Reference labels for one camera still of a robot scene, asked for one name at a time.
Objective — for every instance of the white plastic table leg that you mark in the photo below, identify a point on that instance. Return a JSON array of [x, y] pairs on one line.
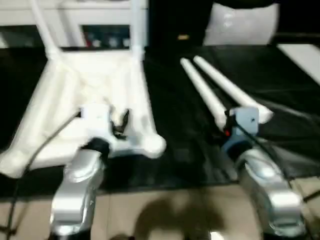
[[138, 25], [205, 92], [46, 30], [230, 85]]

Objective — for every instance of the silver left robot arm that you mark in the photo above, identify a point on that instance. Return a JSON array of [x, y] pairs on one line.
[[80, 190]]

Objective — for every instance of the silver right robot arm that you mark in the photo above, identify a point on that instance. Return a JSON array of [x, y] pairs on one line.
[[270, 190]]

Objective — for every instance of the white plastic table top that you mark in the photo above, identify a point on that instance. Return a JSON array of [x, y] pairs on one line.
[[75, 90]]

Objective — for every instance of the white flat board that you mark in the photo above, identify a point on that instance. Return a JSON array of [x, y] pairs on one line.
[[302, 60]]

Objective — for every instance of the white cabinet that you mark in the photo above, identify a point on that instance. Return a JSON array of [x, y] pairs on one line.
[[75, 22]]

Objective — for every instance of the black box with yellow label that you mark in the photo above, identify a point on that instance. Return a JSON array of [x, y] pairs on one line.
[[175, 22]]

